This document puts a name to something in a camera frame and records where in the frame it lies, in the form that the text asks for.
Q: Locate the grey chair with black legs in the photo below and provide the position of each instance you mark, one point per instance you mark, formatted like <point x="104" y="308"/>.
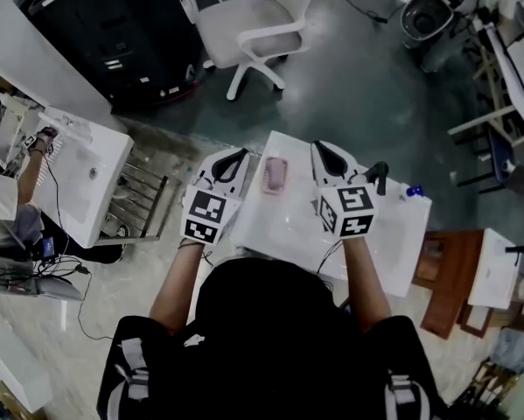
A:
<point x="502" y="160"/>

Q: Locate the person's black shirt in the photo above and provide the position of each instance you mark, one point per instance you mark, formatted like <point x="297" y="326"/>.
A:
<point x="152" y="366"/>

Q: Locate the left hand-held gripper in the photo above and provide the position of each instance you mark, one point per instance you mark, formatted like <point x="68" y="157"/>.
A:
<point x="202" y="217"/>

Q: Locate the black sink faucet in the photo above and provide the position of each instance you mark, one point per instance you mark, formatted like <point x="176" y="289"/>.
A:
<point x="377" y="175"/>

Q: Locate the white office chair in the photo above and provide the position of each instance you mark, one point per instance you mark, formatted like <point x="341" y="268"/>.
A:
<point x="244" y="24"/>

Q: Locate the clear dispenser bottle blue pump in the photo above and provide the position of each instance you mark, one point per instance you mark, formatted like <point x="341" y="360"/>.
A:
<point x="412" y="191"/>

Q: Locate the small black faucet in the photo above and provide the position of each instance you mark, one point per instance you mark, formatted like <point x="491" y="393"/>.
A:
<point x="516" y="250"/>

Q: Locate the white sink with white faucet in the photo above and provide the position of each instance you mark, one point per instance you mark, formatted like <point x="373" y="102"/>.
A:
<point x="82" y="191"/>

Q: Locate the person's left forearm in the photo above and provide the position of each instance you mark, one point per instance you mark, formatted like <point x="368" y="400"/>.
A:
<point x="176" y="291"/>

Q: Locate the brown wooden cabinet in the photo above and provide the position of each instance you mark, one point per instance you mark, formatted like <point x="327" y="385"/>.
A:
<point x="447" y="269"/>

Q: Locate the person's right forearm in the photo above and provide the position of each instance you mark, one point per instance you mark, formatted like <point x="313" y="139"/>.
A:
<point x="368" y="287"/>

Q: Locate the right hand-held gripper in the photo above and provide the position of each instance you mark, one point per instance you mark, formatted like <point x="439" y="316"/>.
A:
<point x="349" y="212"/>

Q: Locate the large black cabinet machine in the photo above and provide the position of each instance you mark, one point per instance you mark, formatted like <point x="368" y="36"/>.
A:
<point x="113" y="29"/>

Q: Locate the blue electronics box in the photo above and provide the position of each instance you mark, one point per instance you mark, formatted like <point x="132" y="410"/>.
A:
<point x="48" y="247"/>

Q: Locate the white slanted table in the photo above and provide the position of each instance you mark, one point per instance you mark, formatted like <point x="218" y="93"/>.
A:
<point x="513" y="86"/>

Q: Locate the small white sink top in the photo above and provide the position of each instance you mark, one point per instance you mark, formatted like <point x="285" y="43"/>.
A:
<point x="493" y="269"/>

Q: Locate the dark round toilet bowl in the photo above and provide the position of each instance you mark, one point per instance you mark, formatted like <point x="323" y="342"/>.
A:
<point x="425" y="16"/>

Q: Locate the white ceramic sink basin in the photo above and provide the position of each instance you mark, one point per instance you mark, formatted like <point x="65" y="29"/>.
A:
<point x="288" y="226"/>

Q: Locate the white box with black dots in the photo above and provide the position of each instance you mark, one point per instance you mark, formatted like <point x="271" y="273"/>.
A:
<point x="12" y="357"/>

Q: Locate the metal bar rack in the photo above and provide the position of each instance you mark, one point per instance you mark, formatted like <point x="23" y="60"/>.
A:
<point x="139" y="204"/>

